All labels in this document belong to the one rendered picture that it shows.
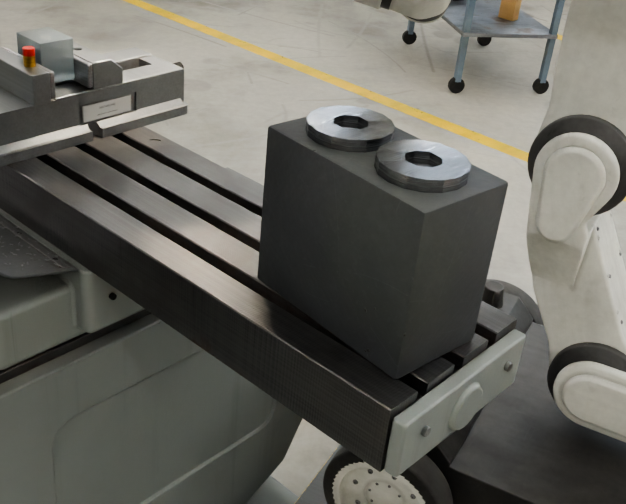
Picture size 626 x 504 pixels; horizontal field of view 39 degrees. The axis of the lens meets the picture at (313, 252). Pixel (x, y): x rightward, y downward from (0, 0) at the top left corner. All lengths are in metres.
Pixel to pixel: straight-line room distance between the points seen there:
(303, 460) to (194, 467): 0.61
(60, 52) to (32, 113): 0.10
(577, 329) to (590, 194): 0.24
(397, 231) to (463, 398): 0.21
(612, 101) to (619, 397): 0.43
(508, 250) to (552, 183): 1.91
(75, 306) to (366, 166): 0.51
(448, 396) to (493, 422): 0.58
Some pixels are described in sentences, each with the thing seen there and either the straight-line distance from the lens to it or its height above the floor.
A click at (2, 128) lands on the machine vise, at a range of 1.24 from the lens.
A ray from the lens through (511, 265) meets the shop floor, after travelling 3.04.
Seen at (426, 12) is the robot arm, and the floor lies 1.17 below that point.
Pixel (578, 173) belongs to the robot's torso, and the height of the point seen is 1.02.
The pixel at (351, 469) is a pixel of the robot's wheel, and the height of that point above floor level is 0.55.
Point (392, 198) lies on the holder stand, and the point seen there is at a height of 1.14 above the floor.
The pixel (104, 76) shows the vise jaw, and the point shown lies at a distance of 1.31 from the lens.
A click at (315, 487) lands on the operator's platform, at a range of 1.53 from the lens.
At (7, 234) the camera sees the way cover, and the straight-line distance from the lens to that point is 1.22.
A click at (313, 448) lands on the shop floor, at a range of 2.18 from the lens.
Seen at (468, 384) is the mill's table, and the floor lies 0.93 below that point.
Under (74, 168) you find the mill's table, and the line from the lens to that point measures 1.23.
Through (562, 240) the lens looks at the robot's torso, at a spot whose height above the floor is 0.92.
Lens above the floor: 1.49
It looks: 31 degrees down
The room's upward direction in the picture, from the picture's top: 6 degrees clockwise
